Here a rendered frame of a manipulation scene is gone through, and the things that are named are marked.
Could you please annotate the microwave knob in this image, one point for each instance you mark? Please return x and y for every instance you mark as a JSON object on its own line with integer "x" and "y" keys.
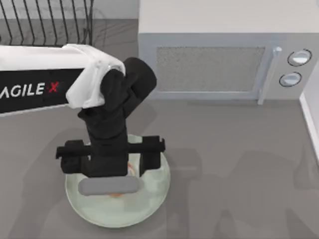
{"x": 299, "y": 57}
{"x": 290, "y": 79}

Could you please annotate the pale microwave oven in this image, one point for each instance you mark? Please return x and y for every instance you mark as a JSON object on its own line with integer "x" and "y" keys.
{"x": 224, "y": 22}

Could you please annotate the pale green plate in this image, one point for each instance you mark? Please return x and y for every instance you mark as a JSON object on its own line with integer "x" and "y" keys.
{"x": 117, "y": 211}

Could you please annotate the microwave oven door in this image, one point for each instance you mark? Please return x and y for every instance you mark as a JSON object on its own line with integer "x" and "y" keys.
{"x": 209, "y": 69}

